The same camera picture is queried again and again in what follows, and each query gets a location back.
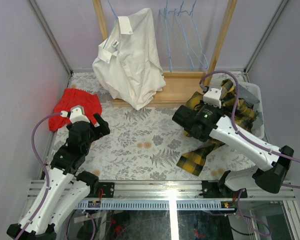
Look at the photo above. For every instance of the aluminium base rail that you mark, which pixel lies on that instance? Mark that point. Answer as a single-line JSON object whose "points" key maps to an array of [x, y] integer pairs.
{"points": [[156, 195]]}

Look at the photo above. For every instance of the yellow plaid shirt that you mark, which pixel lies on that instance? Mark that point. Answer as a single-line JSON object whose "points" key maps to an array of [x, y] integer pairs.
{"points": [[194, 161]]}

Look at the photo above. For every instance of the red cloth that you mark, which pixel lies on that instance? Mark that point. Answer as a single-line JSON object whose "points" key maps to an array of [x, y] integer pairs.
{"points": [[75, 97]]}

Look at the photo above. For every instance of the wooden clothes rack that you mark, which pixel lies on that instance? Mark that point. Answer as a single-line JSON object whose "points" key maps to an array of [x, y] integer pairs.
{"points": [[179, 84]]}

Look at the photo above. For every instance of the white plastic basket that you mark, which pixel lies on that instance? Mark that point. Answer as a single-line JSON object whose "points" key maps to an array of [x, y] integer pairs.
{"points": [[248, 114]]}

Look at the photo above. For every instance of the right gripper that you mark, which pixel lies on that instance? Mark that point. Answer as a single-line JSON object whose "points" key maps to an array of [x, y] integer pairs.
{"points": [[218, 108]]}

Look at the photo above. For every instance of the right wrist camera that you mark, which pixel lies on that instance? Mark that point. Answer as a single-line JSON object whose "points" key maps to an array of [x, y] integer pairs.
{"points": [[213, 96]]}

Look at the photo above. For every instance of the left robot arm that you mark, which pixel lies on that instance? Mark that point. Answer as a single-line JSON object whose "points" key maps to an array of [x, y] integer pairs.
{"points": [[64, 188]]}

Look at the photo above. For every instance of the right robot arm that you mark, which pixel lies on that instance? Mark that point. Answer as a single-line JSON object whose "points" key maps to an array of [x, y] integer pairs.
{"points": [[271, 162]]}

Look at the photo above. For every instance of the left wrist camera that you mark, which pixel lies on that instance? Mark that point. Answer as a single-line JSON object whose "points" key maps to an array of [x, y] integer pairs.
{"points": [[76, 114]]}

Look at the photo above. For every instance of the blue wire hanger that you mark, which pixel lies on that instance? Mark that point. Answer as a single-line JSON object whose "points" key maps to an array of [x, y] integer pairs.
{"points": [[195, 45]]}

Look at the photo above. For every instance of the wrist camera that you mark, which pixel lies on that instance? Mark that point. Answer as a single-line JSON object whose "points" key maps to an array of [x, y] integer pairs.
{"points": [[76, 114], [213, 96]]}

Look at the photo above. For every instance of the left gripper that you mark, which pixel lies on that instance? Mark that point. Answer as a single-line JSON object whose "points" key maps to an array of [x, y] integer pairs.
{"points": [[95, 127]]}

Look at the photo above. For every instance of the white shirt on left hanger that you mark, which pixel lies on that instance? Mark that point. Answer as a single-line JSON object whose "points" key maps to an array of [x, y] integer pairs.
{"points": [[127, 64]]}

